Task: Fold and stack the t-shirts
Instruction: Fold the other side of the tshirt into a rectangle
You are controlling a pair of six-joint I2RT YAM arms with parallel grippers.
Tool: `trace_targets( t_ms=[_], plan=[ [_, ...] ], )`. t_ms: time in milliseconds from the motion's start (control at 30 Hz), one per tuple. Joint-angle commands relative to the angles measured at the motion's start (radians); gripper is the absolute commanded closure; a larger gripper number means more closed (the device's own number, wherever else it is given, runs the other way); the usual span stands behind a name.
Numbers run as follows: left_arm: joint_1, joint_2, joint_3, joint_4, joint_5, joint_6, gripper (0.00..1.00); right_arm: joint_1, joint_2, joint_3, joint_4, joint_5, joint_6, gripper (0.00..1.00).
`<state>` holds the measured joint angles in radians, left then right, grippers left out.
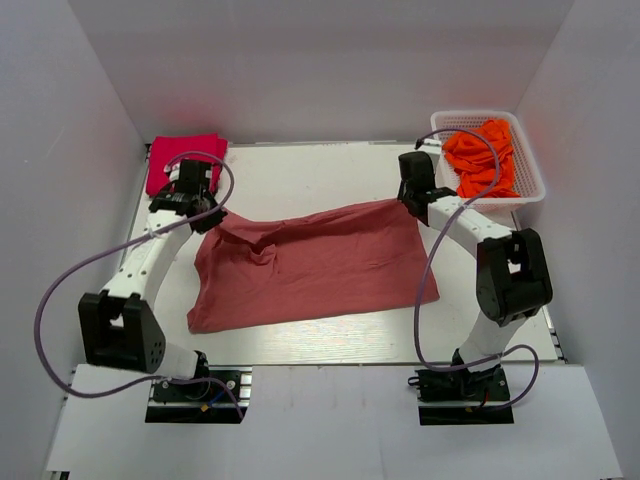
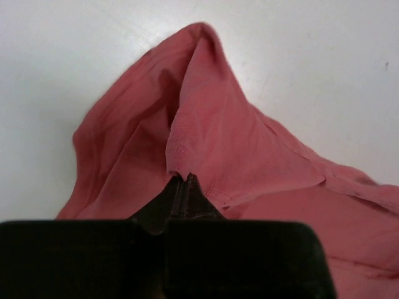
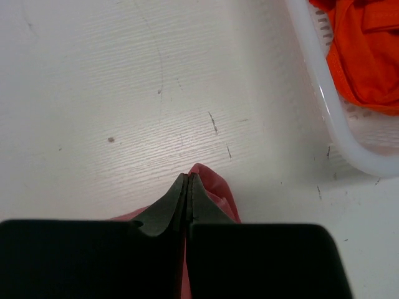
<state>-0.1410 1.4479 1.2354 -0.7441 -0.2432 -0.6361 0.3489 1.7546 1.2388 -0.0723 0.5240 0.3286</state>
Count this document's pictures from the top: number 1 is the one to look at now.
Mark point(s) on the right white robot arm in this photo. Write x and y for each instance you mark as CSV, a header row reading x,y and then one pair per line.
x,y
512,277

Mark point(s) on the white plastic mesh basket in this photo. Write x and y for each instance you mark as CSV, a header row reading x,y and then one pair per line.
x,y
528,183

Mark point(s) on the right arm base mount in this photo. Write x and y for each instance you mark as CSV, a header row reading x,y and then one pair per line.
x,y
462,398

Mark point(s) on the orange crumpled t-shirt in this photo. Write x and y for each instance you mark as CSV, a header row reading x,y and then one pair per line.
x,y
474,164

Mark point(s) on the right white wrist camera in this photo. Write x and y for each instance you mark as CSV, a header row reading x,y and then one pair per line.
x,y
428,143

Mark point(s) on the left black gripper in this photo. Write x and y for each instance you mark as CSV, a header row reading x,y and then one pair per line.
x,y
214,220

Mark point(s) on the folded magenta t-shirt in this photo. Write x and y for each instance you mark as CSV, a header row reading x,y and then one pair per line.
x,y
199,147

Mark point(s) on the salmon pink t-shirt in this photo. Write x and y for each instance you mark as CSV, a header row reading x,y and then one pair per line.
x,y
359,258

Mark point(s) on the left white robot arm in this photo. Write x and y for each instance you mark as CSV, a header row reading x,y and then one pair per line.
x,y
118,325

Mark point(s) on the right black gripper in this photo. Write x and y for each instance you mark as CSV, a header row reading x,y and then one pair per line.
x,y
402,192

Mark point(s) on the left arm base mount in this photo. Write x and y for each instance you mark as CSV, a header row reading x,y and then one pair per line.
x,y
202,403

